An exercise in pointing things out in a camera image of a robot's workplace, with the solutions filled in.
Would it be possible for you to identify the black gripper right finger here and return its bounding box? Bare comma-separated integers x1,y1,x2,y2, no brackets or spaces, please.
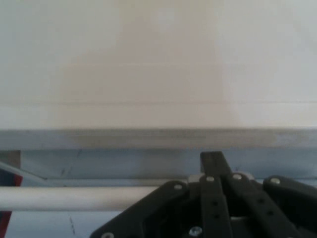
222,173,317,238

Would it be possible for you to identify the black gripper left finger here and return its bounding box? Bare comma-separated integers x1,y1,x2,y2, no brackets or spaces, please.
90,151,234,238

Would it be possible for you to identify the white toaster oven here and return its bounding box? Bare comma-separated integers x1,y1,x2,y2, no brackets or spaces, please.
0,0,317,131

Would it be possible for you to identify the oven door with white handle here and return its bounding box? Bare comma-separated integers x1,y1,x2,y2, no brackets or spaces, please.
0,128,317,238

